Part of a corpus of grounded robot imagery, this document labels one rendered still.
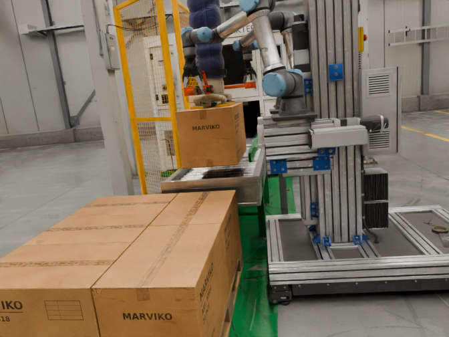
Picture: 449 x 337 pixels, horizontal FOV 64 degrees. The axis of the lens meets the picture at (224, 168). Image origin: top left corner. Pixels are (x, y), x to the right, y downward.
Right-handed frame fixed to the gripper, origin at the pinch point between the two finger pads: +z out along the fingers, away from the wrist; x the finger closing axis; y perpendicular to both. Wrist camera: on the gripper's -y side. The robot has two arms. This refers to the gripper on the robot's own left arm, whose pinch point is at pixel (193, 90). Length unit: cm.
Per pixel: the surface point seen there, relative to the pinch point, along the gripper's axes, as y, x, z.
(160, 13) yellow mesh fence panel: 99, 46, -66
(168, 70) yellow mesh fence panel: 99, 46, -20
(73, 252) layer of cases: -73, 47, 67
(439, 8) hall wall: 949, -486, -155
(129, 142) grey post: 304, 187, 66
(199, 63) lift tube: 52, 6, -19
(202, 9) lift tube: 50, 0, -54
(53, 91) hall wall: 866, 682, -49
